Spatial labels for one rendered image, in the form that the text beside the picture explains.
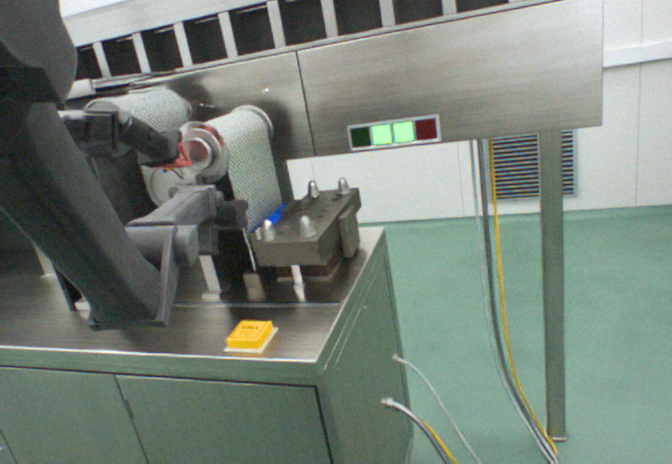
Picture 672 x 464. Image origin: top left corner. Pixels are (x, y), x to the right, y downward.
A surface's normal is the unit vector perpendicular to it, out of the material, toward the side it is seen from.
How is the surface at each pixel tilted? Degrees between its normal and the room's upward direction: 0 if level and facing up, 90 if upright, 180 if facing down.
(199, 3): 90
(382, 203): 90
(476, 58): 90
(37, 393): 90
